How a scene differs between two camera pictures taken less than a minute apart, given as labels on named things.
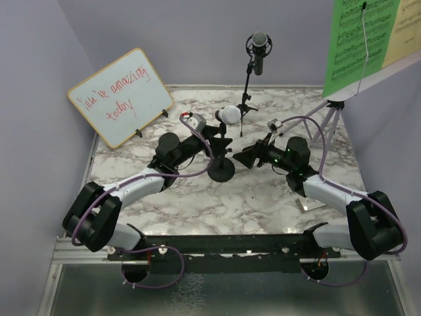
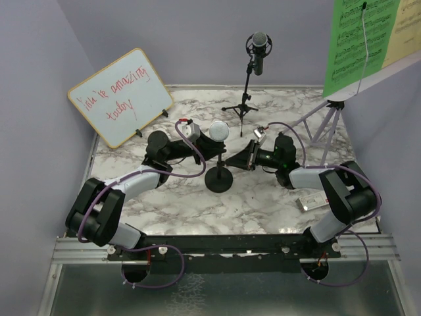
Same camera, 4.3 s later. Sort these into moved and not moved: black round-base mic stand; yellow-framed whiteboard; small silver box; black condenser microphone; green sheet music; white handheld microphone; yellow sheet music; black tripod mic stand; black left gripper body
Moved: white handheld microphone; black round-base mic stand
Not moved: small silver box; green sheet music; black left gripper body; yellow sheet music; black tripod mic stand; yellow-framed whiteboard; black condenser microphone
